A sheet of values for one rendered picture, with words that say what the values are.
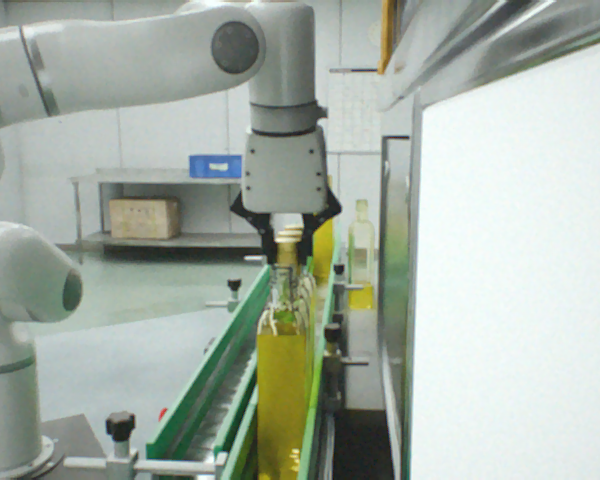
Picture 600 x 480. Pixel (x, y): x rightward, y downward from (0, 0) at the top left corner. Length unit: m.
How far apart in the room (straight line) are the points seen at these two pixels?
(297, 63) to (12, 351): 0.56
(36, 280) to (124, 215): 5.58
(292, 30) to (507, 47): 0.49
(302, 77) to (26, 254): 0.39
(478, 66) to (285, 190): 0.51
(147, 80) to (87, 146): 6.58
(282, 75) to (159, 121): 6.22
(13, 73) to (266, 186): 0.28
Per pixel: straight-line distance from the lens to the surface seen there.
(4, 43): 0.62
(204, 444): 0.87
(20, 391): 0.97
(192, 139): 6.76
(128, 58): 0.58
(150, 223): 6.29
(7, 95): 0.61
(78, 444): 1.06
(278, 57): 0.65
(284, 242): 0.74
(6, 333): 0.95
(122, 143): 7.00
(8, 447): 0.99
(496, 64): 0.18
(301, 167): 0.69
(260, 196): 0.71
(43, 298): 0.85
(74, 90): 0.61
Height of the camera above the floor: 1.29
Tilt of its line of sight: 10 degrees down
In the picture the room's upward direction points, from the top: straight up
